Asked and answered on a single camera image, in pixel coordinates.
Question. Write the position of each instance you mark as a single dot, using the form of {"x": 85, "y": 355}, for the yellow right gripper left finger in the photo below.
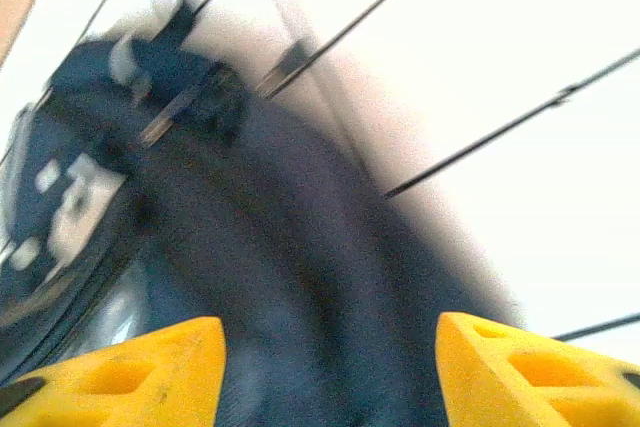
{"x": 150, "y": 367}

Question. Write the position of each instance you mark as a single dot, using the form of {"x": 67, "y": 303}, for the navy blue student backpack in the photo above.
{"x": 250, "y": 222}

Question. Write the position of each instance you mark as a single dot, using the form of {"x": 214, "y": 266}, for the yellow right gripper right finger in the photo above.
{"x": 525, "y": 372}

